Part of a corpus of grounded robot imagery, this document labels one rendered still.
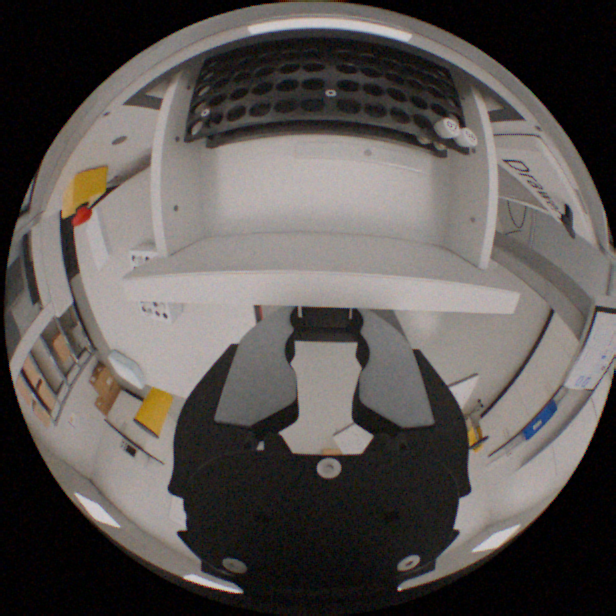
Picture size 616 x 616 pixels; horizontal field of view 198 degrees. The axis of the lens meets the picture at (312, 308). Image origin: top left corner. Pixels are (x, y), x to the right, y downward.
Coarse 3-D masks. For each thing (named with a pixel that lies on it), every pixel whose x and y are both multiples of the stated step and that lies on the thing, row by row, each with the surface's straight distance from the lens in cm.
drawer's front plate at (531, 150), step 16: (496, 144) 25; (512, 144) 24; (528, 144) 23; (544, 144) 23; (528, 160) 25; (544, 160) 23; (544, 176) 28; (560, 176) 26; (560, 192) 31; (560, 208) 39; (576, 208) 33; (576, 224) 42
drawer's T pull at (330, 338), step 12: (312, 312) 12; (324, 312) 12; (336, 312) 12; (348, 312) 12; (300, 324) 12; (312, 324) 12; (324, 324) 12; (336, 324) 12; (348, 324) 13; (300, 336) 13; (312, 336) 13; (324, 336) 13; (336, 336) 13; (348, 336) 13
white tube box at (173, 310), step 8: (136, 248) 36; (144, 248) 35; (152, 248) 33; (136, 256) 35; (144, 256) 34; (152, 256) 32; (152, 304) 37; (168, 304) 34; (176, 304) 36; (144, 312) 40; (168, 312) 35; (176, 312) 36; (160, 320) 38; (168, 320) 36
